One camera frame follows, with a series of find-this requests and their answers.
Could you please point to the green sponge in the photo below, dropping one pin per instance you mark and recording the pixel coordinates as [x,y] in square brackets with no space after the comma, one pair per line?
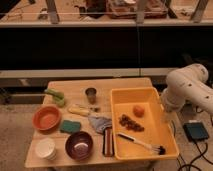
[70,126]

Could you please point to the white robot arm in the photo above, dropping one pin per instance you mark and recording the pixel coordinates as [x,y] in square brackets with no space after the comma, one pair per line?
[188,84]

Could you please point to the dark purple bowl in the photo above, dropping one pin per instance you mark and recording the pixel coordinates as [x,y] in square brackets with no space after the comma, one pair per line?
[79,145]

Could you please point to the red bowl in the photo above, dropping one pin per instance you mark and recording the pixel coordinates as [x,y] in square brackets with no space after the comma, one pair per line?
[46,118]

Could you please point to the metal cup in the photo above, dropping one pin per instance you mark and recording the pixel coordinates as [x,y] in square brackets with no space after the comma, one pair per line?
[91,95]

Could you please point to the yellow corn cob toy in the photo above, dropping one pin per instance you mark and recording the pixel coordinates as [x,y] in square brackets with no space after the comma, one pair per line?
[82,110]

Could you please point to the grey crumpled cloth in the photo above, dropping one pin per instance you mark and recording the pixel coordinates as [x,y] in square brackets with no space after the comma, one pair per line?
[100,123]

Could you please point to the orange fruit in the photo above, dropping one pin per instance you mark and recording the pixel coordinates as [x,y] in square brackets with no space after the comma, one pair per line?
[138,111]

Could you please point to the bunch of dark grapes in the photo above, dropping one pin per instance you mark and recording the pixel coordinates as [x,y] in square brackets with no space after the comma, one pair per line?
[130,124]

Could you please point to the green plastic toy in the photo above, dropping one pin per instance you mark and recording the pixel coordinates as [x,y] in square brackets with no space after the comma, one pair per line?
[57,97]

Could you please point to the wooden table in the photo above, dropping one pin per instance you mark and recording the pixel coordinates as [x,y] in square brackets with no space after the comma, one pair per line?
[74,94]

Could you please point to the dark brown rectangular brush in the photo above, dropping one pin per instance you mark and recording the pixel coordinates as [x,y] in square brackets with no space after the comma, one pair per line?
[108,146]

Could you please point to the yellow plastic bin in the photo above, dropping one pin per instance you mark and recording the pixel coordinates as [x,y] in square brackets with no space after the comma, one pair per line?
[122,102]

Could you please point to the white cup stack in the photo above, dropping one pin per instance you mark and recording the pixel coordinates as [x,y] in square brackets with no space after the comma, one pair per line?
[46,149]

